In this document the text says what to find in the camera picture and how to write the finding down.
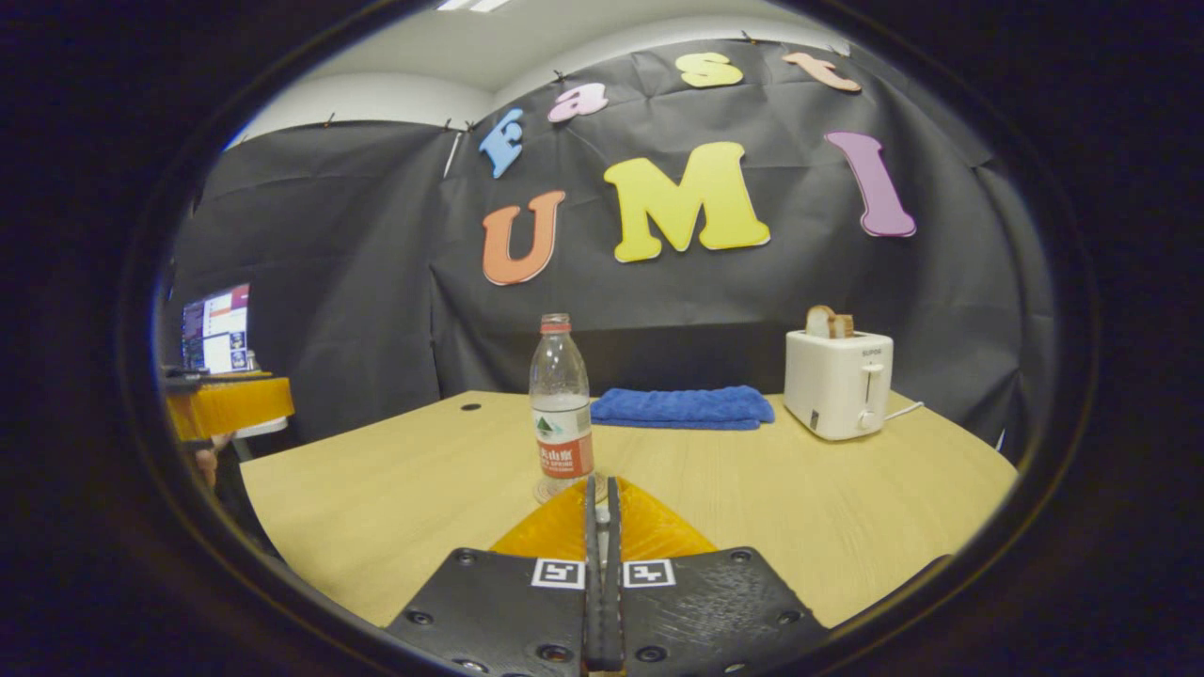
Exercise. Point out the blue folded towel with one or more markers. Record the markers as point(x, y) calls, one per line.
point(682, 406)

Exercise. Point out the round brown coaster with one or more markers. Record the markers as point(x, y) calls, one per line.
point(546, 491)

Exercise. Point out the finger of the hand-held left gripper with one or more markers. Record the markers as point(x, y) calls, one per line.
point(230, 404)

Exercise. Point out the computer monitor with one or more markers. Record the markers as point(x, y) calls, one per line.
point(216, 329)

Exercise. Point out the clear plastic water bottle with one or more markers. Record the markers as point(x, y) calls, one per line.
point(562, 414)

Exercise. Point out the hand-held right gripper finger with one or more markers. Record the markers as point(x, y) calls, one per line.
point(593, 602)
point(614, 602)

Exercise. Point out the black backdrop cloth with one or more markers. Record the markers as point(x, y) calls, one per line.
point(376, 282)

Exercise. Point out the bread slices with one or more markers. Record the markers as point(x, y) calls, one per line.
point(828, 322)

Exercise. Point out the white toaster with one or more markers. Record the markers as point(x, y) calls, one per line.
point(837, 385)

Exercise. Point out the ceiling light panel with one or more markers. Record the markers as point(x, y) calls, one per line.
point(473, 4)

